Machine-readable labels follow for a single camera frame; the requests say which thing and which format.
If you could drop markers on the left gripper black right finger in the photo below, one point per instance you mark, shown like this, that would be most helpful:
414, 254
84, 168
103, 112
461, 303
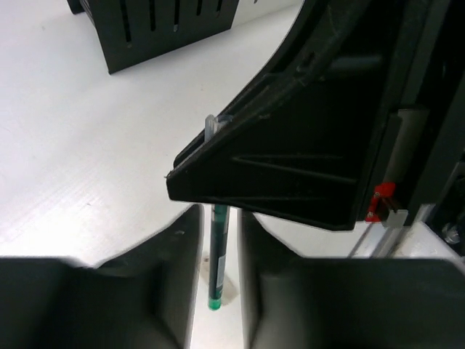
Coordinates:
290, 301

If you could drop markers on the black slotted organizer container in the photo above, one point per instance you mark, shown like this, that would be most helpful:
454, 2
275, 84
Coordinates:
133, 31

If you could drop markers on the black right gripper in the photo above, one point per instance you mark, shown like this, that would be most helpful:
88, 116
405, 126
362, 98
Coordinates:
415, 203

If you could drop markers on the green gel pen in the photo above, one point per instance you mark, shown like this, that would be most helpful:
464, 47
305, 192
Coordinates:
217, 253

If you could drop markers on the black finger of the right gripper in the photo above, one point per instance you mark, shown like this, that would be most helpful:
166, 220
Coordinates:
304, 134

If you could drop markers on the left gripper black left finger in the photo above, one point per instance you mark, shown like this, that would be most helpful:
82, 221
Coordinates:
142, 298

